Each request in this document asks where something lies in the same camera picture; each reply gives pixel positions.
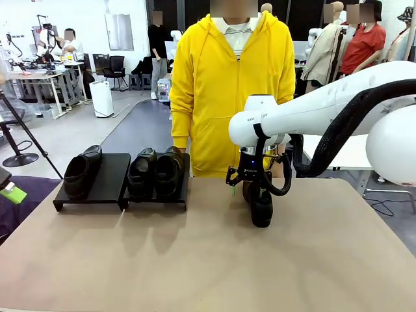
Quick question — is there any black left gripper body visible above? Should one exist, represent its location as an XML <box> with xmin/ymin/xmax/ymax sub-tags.
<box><xmin>0</xmin><ymin>167</ymin><xmax>13</xmax><ymax>192</ymax></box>

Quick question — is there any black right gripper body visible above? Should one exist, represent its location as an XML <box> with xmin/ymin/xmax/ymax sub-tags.
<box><xmin>239</xmin><ymin>152</ymin><xmax>268</xmax><ymax>185</ymax></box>

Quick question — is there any matte black loafer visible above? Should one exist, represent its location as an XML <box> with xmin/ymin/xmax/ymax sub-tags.
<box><xmin>242</xmin><ymin>181</ymin><xmax>274</xmax><ymax>229</ymax></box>
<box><xmin>63</xmin><ymin>144</ymin><xmax>103</xmax><ymax>201</ymax></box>

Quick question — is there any person's right forearm yellow sleeve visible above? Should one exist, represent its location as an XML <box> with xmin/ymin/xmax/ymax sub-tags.
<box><xmin>170</xmin><ymin>105</ymin><xmax>193</xmax><ymax>150</ymax></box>

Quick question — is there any black metal shoe stand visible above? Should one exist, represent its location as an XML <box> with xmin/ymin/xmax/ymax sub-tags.
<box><xmin>122</xmin><ymin>152</ymin><xmax>190</xmax><ymax>213</ymax></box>
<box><xmin>53</xmin><ymin>152</ymin><xmax>132</xmax><ymax>213</ymax></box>

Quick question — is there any black light stand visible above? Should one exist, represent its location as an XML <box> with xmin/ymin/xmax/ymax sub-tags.
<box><xmin>326</xmin><ymin>29</ymin><xmax>346</xmax><ymax>86</ymax></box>

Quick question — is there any black stool round base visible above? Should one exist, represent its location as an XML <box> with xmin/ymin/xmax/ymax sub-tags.
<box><xmin>0</xmin><ymin>110</ymin><xmax>40</xmax><ymax>168</ymax></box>

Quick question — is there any black tripod leg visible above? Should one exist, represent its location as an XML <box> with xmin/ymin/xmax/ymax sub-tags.
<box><xmin>0</xmin><ymin>94</ymin><xmax>63</xmax><ymax>179</ymax></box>

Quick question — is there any clear plastic storage box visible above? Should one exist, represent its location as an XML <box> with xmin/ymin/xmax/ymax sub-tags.
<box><xmin>25</xmin><ymin>103</ymin><xmax>63</xmax><ymax>120</ymax></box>

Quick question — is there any white table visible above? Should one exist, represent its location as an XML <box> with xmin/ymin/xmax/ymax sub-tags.
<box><xmin>294</xmin><ymin>133</ymin><xmax>411</xmax><ymax>196</ymax></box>

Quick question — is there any person in yellow hoodie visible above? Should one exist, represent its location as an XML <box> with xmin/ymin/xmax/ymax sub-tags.
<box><xmin>169</xmin><ymin>8</ymin><xmax>297</xmax><ymax>179</ymax></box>

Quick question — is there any grey workbench table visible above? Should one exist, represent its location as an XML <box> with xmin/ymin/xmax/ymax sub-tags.
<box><xmin>0</xmin><ymin>61</ymin><xmax>87</xmax><ymax>120</ymax></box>

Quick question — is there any computer case with lights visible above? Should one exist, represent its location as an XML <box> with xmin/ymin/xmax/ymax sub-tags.
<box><xmin>157</xmin><ymin>77</ymin><xmax>173</xmax><ymax>103</ymax></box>

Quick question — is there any white air purifier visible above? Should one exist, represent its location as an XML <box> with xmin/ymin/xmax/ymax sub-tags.
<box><xmin>88</xmin><ymin>81</ymin><xmax>115</xmax><ymax>118</ymax></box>

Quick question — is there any black white robot rig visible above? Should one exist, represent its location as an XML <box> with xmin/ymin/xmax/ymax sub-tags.
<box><xmin>0</xmin><ymin>32</ymin><xmax>27</xmax><ymax>71</ymax></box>
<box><xmin>31</xmin><ymin>14</ymin><xmax>61</xmax><ymax>61</ymax></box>

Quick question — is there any mannequin in beige jacket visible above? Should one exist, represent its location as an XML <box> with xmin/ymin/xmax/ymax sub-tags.
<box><xmin>300</xmin><ymin>1</ymin><xmax>346</xmax><ymax>89</ymax></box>

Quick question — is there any black bag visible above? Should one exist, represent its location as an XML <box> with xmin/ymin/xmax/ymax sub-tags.
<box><xmin>131</xmin><ymin>57</ymin><xmax>153</xmax><ymax>76</ymax></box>

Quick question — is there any seated person white shirt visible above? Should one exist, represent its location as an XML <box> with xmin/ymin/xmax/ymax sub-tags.
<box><xmin>60</xmin><ymin>28</ymin><xmax>85</xmax><ymax>62</ymax></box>

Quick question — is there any black monitor panel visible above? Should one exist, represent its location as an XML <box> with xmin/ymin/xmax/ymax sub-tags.
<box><xmin>92</xmin><ymin>53</ymin><xmax>112</xmax><ymax>76</ymax></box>

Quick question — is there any standing person black top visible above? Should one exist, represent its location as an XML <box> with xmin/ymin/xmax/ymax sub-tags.
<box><xmin>147</xmin><ymin>10</ymin><xmax>170</xmax><ymax>100</ymax></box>

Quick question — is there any black office chair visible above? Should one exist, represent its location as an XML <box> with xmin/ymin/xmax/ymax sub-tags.
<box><xmin>103</xmin><ymin>55</ymin><xmax>128</xmax><ymax>92</ymax></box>

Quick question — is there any mannequin in red shirt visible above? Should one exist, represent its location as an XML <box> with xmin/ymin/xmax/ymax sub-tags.
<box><xmin>337</xmin><ymin>0</ymin><xmax>387</xmax><ymax>78</ymax></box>

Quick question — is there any mannequin with patterned hat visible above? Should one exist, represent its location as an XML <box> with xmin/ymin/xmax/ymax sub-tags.
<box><xmin>383</xmin><ymin>6</ymin><xmax>416</xmax><ymax>63</ymax></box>

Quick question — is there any black right arm cable sleeve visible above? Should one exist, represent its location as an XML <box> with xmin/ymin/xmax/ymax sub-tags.
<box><xmin>254</xmin><ymin>84</ymin><xmax>416</xmax><ymax>197</ymax></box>

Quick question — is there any silver wall panel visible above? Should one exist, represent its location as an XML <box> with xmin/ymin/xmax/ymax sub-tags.
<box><xmin>104</xmin><ymin>12</ymin><xmax>135</xmax><ymax>52</ymax></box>

